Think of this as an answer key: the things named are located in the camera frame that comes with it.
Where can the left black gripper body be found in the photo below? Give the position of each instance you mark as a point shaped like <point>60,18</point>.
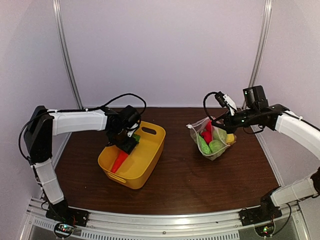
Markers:
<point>121,142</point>

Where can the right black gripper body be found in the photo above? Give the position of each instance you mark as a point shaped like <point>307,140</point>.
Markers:
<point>232,127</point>

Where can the red toy chili pepper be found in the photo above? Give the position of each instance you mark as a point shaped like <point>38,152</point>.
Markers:
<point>122,156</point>

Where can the yellow toy apple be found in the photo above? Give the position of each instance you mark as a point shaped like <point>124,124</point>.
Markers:
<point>230,139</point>

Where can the green toy pear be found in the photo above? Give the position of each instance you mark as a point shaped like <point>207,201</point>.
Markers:
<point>219,134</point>

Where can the yellow plastic basket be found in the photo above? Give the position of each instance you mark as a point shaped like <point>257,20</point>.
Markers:
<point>135,170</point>

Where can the clear dotted zip bag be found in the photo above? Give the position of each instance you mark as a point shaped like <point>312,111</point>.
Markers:
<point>199,127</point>

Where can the green toy cabbage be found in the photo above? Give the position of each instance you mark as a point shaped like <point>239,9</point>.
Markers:
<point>216,145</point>

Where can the red toy apple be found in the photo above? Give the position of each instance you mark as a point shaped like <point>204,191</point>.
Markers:
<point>207,136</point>
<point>208,127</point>

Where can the green toy cucumber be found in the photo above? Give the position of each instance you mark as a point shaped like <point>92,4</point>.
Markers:
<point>203,146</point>

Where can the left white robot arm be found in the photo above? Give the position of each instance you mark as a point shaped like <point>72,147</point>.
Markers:
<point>45,124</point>

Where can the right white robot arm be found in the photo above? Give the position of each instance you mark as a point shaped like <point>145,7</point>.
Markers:
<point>280,119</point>

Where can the left circuit board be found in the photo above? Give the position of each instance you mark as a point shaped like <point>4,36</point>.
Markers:
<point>63,230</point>

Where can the circuit board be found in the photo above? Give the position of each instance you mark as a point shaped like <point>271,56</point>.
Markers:
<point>264,230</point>
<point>63,230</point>

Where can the right circuit board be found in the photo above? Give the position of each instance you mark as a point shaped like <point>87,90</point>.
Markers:
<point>264,230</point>

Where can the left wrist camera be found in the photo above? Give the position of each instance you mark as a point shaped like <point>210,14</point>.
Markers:
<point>131,130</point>

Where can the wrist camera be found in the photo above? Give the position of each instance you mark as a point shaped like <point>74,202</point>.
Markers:
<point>225,101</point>
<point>131,130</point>

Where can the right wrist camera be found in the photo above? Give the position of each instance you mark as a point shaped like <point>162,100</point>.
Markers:
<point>225,101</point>

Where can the right aluminium frame post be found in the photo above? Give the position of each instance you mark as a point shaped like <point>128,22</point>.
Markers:
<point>263,36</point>

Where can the aluminium frame post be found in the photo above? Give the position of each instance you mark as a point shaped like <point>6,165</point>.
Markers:
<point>65,52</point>
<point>263,36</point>

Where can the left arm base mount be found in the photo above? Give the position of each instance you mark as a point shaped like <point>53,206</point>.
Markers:
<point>61,212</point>

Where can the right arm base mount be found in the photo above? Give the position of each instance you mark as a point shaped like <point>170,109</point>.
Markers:
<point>265,212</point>

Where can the front aluminium rail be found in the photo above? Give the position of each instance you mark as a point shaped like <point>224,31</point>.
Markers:
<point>223,225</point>

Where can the left aluminium frame post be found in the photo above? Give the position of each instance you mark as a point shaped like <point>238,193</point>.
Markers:
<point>65,52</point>

